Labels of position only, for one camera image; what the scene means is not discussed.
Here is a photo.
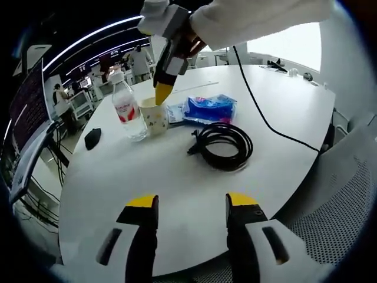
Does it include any cream paper cup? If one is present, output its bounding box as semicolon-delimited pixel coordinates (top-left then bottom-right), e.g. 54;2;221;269
138;96;169;137

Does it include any clear plastic water bottle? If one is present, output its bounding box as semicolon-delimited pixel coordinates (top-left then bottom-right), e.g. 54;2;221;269
111;71;148;143

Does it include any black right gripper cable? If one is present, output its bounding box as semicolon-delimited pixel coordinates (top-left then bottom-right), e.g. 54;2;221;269
232;45;321;153

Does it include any black desk device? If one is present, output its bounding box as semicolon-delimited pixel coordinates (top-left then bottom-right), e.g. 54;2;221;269
266;58;289;73

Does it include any person's right hand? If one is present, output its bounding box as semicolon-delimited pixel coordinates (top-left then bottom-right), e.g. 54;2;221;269
176;28;209;58

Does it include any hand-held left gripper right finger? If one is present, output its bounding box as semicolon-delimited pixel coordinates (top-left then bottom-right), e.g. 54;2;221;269
225;192;307;283

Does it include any white table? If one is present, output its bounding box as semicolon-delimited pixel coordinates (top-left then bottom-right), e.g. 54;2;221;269
57;64;337;278

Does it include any grey mesh office chair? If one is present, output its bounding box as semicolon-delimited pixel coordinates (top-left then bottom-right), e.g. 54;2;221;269
273;114;377;268

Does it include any blue tissue packet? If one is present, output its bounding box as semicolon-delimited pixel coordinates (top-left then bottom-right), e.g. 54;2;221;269
181;93;238;127

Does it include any black computer mouse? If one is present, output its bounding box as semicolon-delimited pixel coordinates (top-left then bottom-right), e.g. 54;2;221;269
84;127;102;149

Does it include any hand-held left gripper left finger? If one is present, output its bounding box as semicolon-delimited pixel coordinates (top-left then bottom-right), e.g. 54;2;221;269
95;194;160;283

